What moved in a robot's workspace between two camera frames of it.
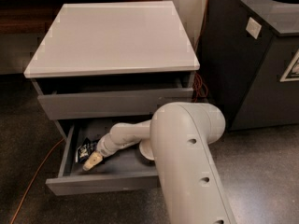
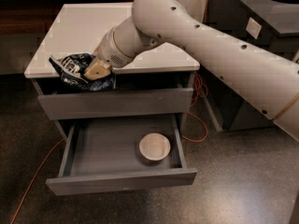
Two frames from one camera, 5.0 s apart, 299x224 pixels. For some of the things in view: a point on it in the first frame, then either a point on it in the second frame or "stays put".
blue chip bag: [87, 147] → [72, 67]
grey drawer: [124, 170] stays put
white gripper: [104, 148] → [107, 51]
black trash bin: [249, 54] stays put
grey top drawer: [110, 104] stays put
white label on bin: [253, 27] stays put
